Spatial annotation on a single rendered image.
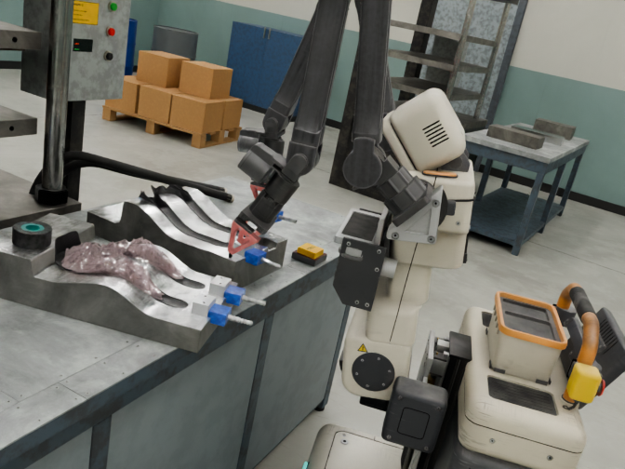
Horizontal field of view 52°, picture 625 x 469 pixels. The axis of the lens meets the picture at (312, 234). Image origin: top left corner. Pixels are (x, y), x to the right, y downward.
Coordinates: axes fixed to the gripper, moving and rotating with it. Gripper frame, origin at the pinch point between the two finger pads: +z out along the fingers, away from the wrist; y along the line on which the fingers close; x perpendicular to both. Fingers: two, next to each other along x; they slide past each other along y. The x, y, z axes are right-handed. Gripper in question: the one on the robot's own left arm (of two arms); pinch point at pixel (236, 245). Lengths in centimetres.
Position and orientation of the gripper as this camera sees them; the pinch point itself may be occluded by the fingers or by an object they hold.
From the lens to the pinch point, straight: 139.6
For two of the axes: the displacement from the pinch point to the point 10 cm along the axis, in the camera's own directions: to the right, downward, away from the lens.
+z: -6.0, 7.2, 3.5
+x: 7.8, 6.2, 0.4
